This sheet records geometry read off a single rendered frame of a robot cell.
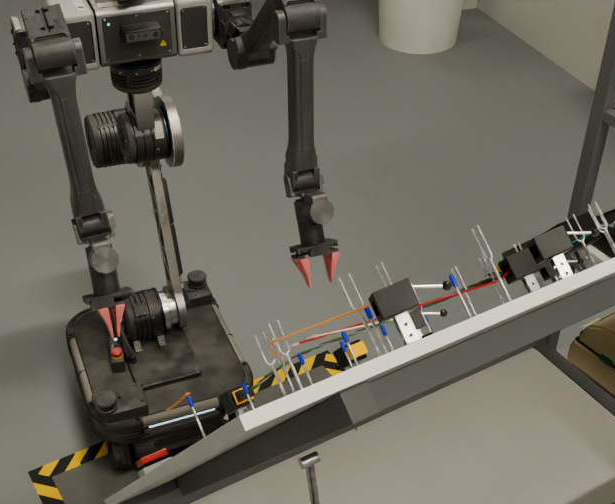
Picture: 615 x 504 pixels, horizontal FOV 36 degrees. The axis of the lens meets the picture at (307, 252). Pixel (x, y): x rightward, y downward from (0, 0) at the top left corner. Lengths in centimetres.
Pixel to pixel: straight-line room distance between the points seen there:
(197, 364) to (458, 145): 226
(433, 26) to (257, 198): 190
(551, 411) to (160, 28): 132
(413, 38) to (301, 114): 378
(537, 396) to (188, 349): 131
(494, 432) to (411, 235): 206
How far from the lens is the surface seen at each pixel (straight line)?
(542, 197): 458
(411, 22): 577
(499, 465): 218
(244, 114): 511
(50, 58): 187
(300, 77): 203
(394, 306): 127
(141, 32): 237
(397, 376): 124
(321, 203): 208
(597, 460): 225
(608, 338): 252
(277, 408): 103
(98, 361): 323
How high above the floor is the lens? 241
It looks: 37 degrees down
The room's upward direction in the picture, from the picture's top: 1 degrees clockwise
